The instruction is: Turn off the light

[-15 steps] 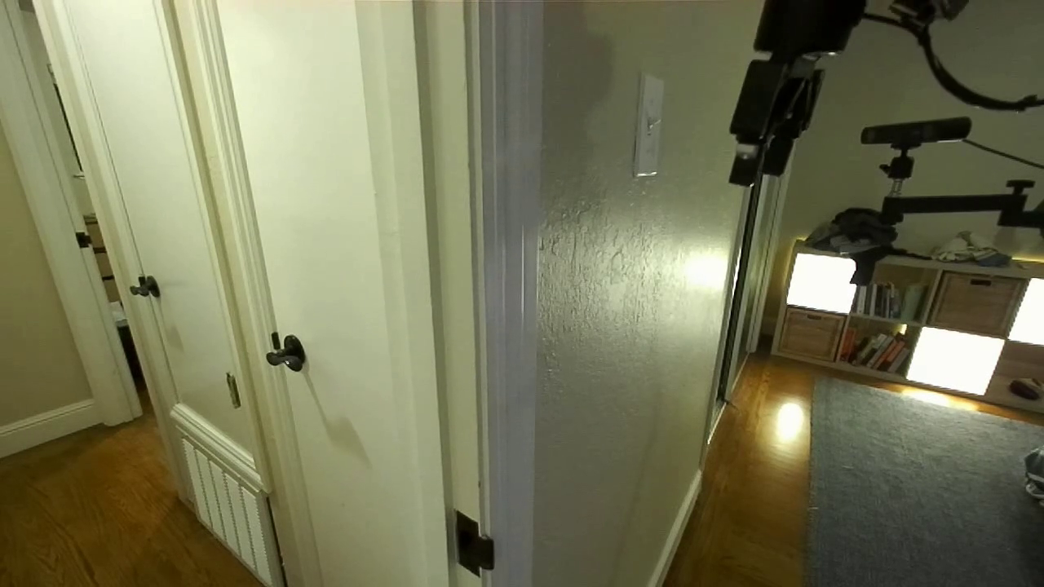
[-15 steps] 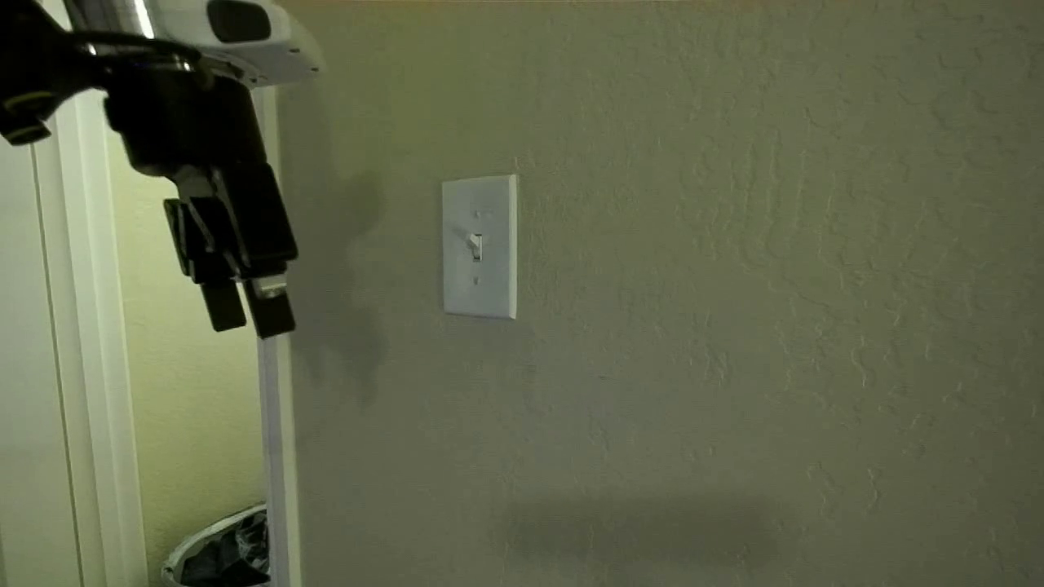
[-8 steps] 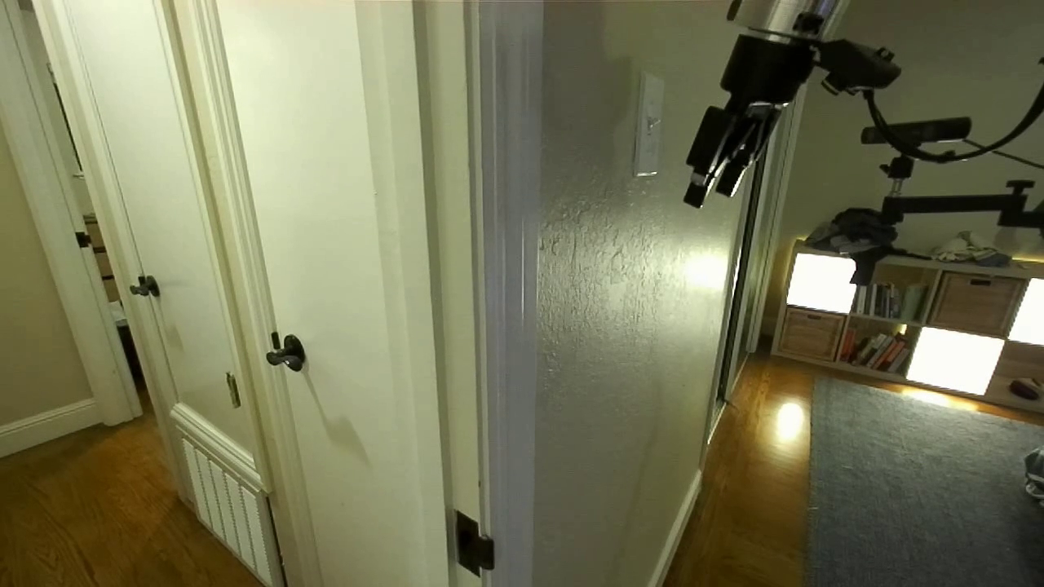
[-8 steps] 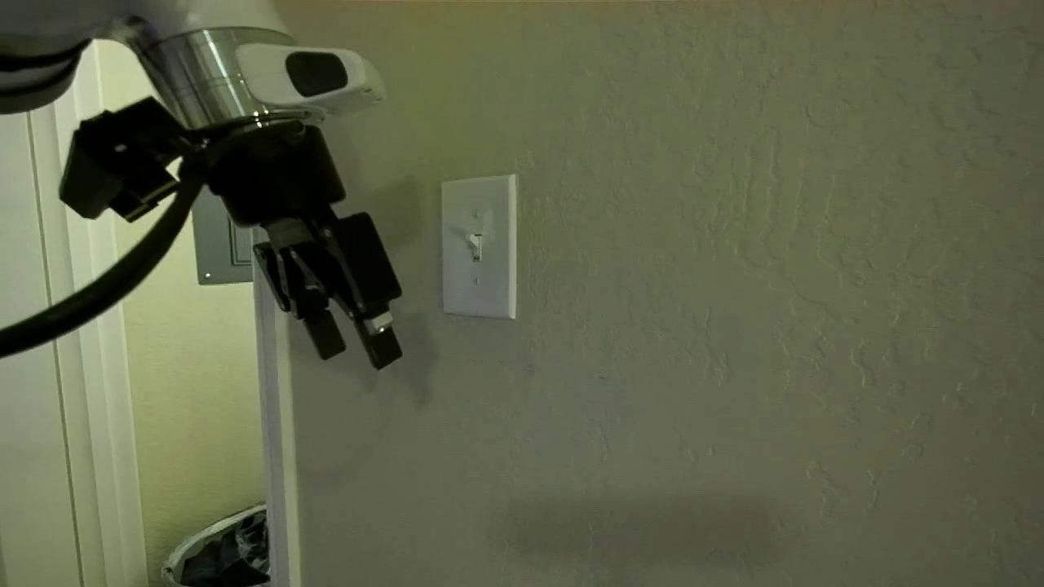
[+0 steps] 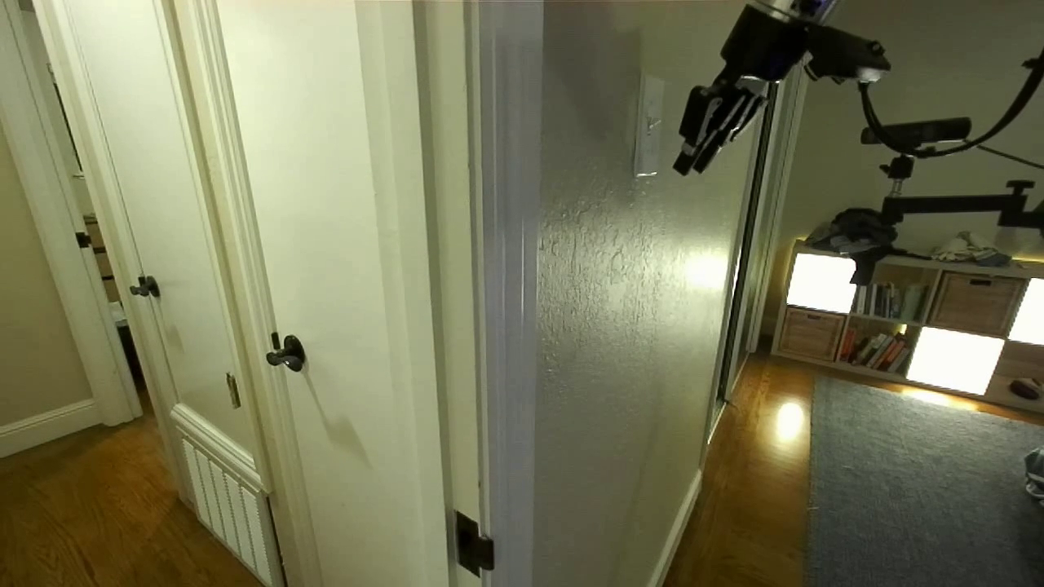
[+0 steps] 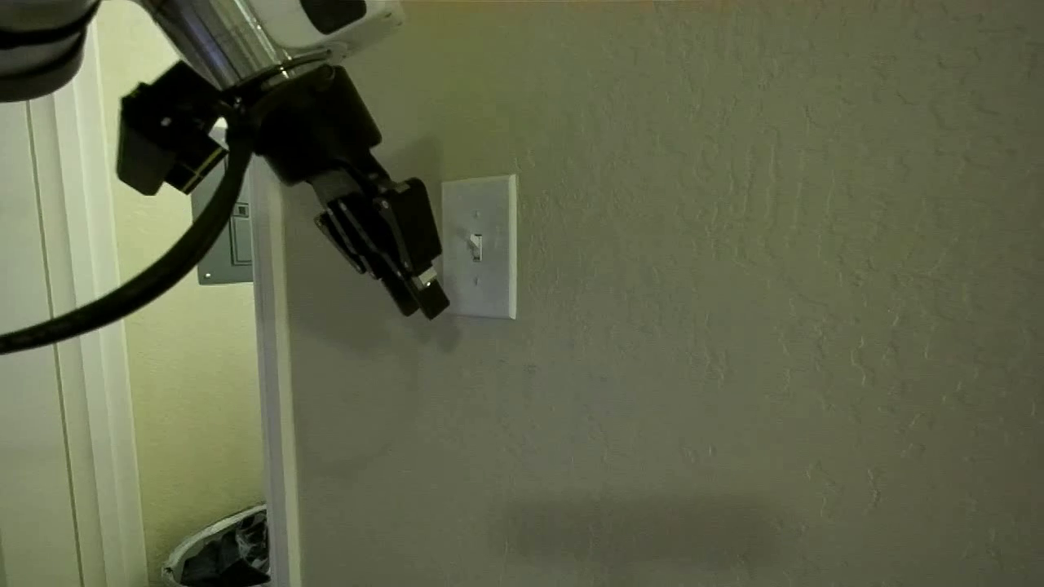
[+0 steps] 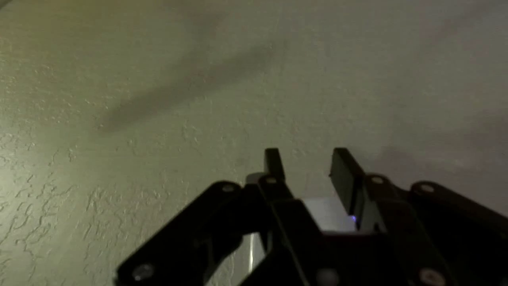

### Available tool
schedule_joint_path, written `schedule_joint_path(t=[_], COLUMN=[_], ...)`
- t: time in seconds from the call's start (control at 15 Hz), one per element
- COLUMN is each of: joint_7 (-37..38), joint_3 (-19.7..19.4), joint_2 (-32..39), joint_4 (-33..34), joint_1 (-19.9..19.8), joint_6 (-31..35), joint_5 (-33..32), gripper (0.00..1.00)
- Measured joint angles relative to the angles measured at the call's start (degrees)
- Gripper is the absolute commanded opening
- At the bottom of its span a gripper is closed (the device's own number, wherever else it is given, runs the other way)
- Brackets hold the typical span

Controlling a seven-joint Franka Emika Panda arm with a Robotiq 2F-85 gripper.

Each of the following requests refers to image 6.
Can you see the white door frame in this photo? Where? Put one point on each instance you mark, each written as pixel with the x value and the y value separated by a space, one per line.
pixel 100 436

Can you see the trash bin with black bag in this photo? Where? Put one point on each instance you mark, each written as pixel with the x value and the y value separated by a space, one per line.
pixel 222 554

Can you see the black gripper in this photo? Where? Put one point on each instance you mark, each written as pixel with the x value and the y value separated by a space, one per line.
pixel 316 124

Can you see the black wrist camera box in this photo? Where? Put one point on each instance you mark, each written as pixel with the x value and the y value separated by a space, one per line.
pixel 164 133

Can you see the white wall corner trim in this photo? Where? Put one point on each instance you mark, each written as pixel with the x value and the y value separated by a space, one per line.
pixel 274 436

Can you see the grey electrical panel box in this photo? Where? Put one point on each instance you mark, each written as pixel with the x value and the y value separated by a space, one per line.
pixel 234 257

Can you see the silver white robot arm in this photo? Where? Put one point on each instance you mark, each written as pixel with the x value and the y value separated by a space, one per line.
pixel 239 33

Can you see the white light switch toggle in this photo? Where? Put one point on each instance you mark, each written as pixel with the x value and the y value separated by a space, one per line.
pixel 476 246

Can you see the white door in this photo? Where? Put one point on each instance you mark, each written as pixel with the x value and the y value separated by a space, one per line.
pixel 29 457

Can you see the white light switch plate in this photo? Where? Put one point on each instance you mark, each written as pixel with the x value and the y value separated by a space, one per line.
pixel 493 272

